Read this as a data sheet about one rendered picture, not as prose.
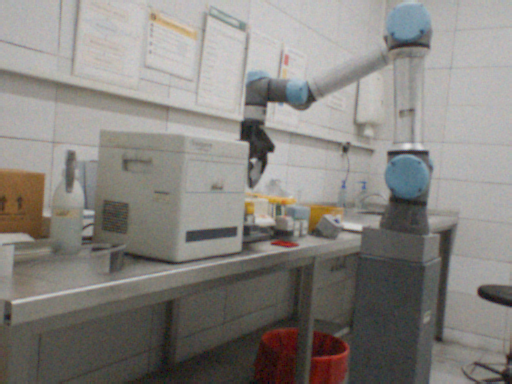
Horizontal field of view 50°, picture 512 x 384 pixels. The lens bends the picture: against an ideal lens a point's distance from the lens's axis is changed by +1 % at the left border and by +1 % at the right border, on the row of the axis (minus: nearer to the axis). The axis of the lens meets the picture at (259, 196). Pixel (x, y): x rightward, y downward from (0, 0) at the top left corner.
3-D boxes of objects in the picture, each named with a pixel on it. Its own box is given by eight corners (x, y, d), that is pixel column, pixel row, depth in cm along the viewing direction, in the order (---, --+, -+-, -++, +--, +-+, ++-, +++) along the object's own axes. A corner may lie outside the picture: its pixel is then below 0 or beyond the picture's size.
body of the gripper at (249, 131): (232, 158, 171) (235, 119, 170) (246, 159, 178) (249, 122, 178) (253, 159, 167) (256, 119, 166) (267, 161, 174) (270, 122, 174)
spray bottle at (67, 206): (64, 259, 121) (71, 148, 120) (36, 252, 126) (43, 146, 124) (93, 255, 128) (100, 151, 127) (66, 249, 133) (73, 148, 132)
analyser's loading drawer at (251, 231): (231, 246, 146) (232, 227, 146) (211, 243, 149) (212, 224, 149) (269, 240, 164) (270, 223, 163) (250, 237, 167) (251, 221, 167)
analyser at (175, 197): (175, 265, 124) (185, 132, 123) (89, 247, 138) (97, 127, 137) (246, 252, 151) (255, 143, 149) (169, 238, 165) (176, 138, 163)
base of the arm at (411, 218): (437, 235, 171) (442, 203, 170) (415, 235, 159) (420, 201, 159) (392, 226, 181) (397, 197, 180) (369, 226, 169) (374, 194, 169)
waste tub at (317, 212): (331, 234, 212) (334, 209, 212) (299, 230, 218) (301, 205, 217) (342, 232, 224) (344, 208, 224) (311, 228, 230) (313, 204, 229)
